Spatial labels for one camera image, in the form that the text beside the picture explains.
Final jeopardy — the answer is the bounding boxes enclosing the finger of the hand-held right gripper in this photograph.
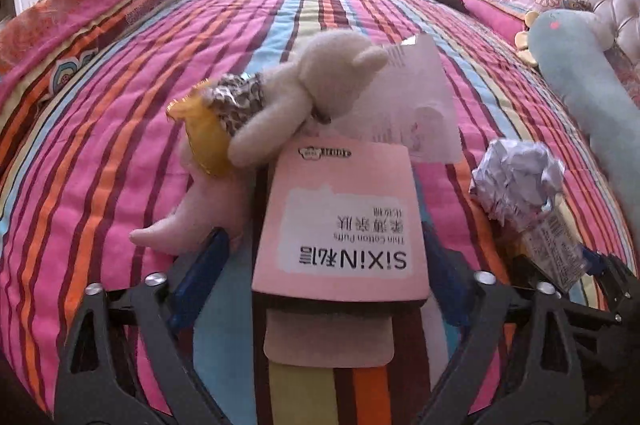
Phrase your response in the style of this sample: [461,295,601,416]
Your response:
[582,247,639,312]
[510,255,631,331]

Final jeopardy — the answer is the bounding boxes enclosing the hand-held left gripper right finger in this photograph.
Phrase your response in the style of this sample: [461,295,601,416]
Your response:
[422,210,588,425]

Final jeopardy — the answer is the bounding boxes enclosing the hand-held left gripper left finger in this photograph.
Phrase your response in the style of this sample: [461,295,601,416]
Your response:
[54,227,236,425]

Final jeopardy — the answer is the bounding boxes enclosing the pink plush toy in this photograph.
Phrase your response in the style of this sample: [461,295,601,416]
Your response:
[129,145,261,256]

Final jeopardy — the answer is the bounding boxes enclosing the clear printed plastic wrapper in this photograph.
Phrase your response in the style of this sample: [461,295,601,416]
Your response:
[520,200,588,296]

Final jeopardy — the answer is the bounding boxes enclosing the white paper ball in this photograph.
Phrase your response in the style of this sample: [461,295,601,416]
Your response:
[469,138,566,226]

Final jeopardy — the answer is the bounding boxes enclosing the pink cardboard box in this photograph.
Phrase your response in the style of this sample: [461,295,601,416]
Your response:
[251,141,432,367]

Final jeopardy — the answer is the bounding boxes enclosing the white plastic bag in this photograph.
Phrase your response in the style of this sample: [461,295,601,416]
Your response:
[370,34,463,165]

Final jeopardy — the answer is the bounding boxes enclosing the cream bunny plush toy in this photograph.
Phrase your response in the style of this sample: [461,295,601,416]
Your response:
[166,32,390,178]

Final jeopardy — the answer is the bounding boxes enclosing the striped bedspread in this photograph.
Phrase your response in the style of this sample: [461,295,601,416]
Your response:
[0,0,636,425]

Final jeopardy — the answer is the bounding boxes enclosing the light blue long plush pillow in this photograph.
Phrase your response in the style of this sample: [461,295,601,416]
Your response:
[515,8,640,201]

